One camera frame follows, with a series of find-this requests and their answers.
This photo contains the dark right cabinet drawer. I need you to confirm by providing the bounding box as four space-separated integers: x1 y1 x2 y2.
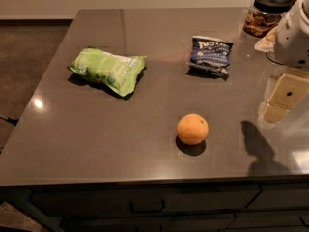
247 183 309 210

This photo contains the dark cabinet drawer with handle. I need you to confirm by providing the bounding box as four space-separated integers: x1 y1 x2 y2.
31 185 259 218

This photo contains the green rice chip bag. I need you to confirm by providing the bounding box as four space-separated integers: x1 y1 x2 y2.
68 47 146 97

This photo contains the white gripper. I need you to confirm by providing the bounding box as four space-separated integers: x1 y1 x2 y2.
254 0 309 124

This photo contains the orange fruit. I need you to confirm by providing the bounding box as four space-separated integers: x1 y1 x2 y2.
177 114 209 145

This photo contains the blue chip bag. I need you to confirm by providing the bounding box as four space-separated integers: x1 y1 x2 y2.
188 36 233 76

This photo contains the glass jar with black lid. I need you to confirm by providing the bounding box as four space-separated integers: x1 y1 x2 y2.
243 0 291 38

